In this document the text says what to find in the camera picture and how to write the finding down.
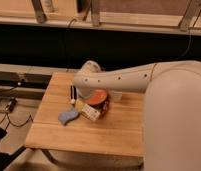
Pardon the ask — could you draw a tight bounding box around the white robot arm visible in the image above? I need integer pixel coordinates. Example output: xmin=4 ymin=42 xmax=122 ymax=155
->
xmin=73 ymin=61 xmax=201 ymax=171

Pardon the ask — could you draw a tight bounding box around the red ceramic bowl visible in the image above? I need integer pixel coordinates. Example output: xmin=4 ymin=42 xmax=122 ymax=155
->
xmin=84 ymin=90 xmax=108 ymax=106

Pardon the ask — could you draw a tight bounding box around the dark red bottle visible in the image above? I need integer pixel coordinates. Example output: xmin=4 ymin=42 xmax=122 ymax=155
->
xmin=100 ymin=99 xmax=109 ymax=117

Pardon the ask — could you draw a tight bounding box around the clear plastic cup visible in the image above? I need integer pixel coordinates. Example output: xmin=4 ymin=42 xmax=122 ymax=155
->
xmin=110 ymin=91 xmax=122 ymax=102

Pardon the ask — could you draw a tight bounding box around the white rectangular box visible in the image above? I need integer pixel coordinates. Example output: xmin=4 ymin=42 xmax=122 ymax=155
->
xmin=75 ymin=100 xmax=100 ymax=122

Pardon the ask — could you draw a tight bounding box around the blue sponge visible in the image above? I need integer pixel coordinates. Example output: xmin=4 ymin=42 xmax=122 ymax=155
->
xmin=58 ymin=108 xmax=79 ymax=125

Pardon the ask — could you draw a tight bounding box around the wooden table board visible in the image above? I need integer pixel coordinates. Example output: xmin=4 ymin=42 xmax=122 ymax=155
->
xmin=25 ymin=72 xmax=144 ymax=157

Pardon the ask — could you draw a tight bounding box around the black cable on floor left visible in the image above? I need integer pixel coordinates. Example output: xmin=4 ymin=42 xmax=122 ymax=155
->
xmin=0 ymin=96 xmax=35 ymax=148

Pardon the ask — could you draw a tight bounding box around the wooden shelf frame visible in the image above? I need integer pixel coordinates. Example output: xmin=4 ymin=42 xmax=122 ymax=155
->
xmin=0 ymin=0 xmax=201 ymax=36

